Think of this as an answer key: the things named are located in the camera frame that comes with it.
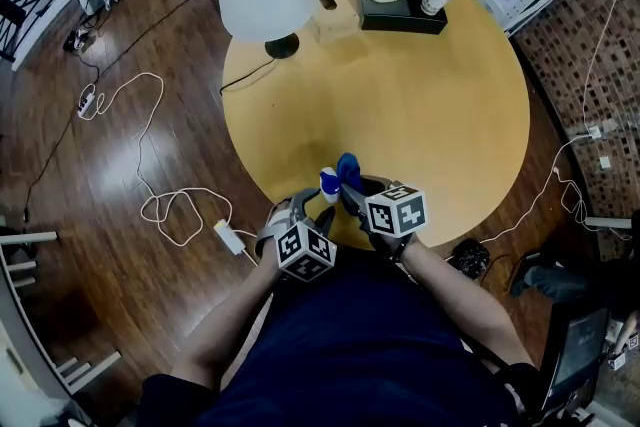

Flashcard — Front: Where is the blue cloth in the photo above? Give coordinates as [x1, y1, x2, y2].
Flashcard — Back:
[335, 152, 362, 190]

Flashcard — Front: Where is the person's left forearm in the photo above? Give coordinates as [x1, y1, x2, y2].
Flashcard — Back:
[169, 249, 284, 394]

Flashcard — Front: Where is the black plug cluster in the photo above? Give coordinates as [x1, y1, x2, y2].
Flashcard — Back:
[63, 28, 99, 52]

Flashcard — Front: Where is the wooden tissue box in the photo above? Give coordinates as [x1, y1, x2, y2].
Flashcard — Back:
[304, 0, 364, 41]

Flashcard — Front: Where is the white power adapter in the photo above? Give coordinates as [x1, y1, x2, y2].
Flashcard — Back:
[213, 218, 246, 257]

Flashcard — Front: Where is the white wooden rack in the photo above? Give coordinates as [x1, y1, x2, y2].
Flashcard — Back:
[0, 229, 124, 427]

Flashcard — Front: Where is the black monitor screen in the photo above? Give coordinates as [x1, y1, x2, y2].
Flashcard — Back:
[542, 304, 614, 411]

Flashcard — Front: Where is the white desk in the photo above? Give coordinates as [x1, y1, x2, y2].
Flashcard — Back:
[584, 214, 634, 232]

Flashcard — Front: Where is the white floor cable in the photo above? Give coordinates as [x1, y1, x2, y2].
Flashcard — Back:
[77, 72, 261, 266]

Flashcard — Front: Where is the white wall cable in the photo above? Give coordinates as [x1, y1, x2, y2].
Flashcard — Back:
[439, 0, 640, 261]

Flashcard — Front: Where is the black lamp cable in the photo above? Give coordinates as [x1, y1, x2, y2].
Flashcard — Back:
[218, 49, 281, 95]

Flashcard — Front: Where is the white power strip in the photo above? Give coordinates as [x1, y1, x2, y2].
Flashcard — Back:
[77, 83, 97, 119]

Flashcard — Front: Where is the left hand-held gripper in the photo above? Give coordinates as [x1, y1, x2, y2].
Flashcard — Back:
[256, 187, 338, 284]

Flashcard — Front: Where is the person's right forearm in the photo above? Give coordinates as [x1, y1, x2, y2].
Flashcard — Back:
[399, 229, 534, 366]

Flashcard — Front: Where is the black tray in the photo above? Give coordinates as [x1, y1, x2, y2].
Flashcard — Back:
[357, 0, 449, 36]

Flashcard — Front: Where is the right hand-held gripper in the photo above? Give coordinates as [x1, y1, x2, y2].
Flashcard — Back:
[340, 173, 428, 262]

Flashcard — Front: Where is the person's navy shirt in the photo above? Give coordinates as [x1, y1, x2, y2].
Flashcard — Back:
[139, 249, 526, 427]

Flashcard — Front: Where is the black crumpled plastic bag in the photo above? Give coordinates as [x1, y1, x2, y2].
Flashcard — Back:
[452, 238, 491, 280]

